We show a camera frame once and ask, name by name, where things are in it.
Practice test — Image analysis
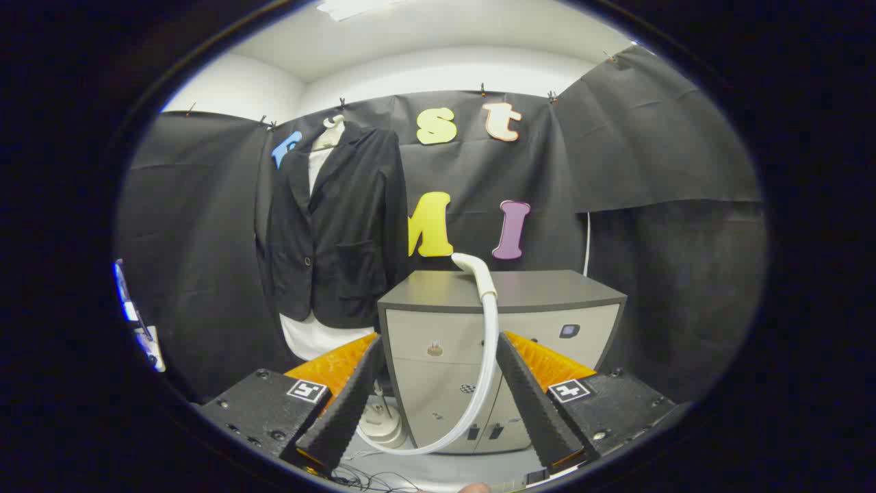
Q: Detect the white steamer base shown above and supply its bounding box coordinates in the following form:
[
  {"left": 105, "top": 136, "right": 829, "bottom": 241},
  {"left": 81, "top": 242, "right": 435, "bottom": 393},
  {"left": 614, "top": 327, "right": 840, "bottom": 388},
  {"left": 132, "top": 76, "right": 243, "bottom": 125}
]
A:
[{"left": 359, "top": 401, "right": 408, "bottom": 449}]

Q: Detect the black blazer jacket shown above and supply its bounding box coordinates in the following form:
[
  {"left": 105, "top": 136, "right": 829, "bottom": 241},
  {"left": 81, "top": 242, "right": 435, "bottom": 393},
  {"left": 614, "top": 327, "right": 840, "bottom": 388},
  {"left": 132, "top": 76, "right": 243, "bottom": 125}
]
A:
[{"left": 255, "top": 122, "right": 411, "bottom": 329}]

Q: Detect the white and blue equipment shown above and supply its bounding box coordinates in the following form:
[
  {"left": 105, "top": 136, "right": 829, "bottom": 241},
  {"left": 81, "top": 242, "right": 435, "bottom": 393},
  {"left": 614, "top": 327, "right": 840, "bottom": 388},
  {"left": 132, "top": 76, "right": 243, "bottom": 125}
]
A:
[{"left": 113, "top": 259, "right": 167, "bottom": 374}]

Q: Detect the black backdrop cloth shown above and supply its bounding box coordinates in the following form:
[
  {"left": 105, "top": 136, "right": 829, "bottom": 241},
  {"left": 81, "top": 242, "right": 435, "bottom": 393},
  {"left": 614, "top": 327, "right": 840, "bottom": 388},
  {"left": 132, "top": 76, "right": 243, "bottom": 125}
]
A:
[{"left": 115, "top": 45, "right": 769, "bottom": 405}]

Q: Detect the white mannequin torso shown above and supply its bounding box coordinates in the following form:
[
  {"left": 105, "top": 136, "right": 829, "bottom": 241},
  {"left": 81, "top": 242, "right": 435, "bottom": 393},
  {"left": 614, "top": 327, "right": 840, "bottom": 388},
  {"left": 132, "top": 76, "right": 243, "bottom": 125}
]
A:
[{"left": 279, "top": 115, "right": 378, "bottom": 362}]

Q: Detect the white garment steamer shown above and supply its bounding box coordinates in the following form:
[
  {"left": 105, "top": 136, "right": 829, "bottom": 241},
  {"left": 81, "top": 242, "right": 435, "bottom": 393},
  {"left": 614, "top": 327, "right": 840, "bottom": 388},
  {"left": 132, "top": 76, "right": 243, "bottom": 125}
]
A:
[{"left": 356, "top": 252, "right": 500, "bottom": 457}]

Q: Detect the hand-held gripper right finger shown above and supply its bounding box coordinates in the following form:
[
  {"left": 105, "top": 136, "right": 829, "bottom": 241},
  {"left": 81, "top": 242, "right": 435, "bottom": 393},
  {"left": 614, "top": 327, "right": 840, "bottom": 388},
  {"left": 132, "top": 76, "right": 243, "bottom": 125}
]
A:
[{"left": 496, "top": 331, "right": 678, "bottom": 473}]

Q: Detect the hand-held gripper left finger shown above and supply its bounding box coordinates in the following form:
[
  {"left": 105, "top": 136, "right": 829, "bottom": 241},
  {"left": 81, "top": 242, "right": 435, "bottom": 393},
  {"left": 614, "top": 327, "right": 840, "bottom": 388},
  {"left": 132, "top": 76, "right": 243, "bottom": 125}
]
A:
[{"left": 198, "top": 332, "right": 385, "bottom": 477}]

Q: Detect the ceiling light panel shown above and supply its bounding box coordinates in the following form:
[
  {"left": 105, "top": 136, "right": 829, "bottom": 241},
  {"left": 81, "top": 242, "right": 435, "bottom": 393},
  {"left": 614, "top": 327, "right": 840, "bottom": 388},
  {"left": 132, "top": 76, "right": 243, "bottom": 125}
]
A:
[{"left": 316, "top": 0, "right": 404, "bottom": 21}]

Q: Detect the grey cabinet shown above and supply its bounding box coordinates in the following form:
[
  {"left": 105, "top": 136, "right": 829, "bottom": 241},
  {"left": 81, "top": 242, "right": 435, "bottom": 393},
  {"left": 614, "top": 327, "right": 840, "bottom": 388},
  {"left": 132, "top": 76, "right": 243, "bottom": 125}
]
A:
[{"left": 377, "top": 269, "right": 628, "bottom": 455}]

